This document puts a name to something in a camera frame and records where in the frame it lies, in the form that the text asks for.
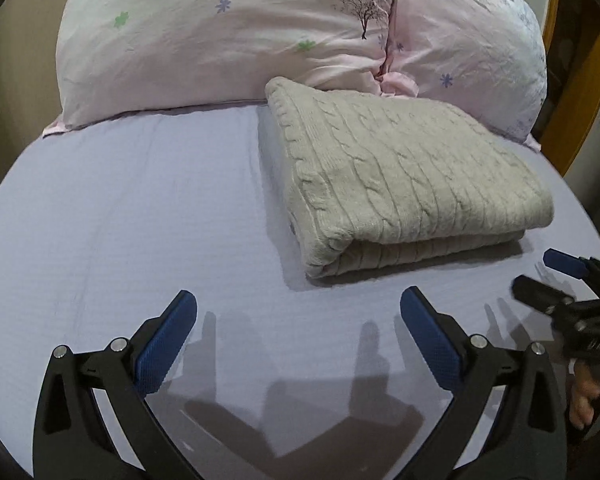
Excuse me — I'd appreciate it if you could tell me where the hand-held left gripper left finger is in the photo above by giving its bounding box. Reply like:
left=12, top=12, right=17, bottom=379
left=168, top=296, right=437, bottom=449
left=32, top=289, right=199, bottom=480

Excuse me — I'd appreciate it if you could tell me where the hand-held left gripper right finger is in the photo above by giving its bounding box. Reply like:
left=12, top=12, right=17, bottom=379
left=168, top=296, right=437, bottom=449
left=399, top=286, right=568, bottom=480

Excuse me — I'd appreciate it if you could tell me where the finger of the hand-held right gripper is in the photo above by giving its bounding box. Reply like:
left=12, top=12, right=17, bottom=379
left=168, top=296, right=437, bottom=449
left=542, top=248, right=600, bottom=282
left=510, top=274, right=577, bottom=317

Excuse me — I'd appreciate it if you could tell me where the person's right hand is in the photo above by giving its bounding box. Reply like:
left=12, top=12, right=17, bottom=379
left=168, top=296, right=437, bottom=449
left=569, top=361, right=600, bottom=429

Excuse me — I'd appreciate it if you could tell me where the lavender bed sheet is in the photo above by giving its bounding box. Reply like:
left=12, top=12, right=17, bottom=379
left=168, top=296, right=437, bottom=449
left=0, top=101, right=600, bottom=480

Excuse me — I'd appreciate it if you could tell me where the pink floral pillow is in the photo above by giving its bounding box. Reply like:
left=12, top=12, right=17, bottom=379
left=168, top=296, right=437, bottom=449
left=375, top=0, right=549, bottom=152
left=42, top=0, right=398, bottom=137

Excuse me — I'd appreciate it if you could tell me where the beige cable-knit sweater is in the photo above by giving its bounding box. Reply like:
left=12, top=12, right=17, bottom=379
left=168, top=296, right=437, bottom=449
left=257, top=76, right=555, bottom=281

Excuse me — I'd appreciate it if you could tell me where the yellow wooden bed frame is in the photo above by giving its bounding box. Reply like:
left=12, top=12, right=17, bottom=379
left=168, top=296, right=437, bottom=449
left=540, top=0, right=600, bottom=177

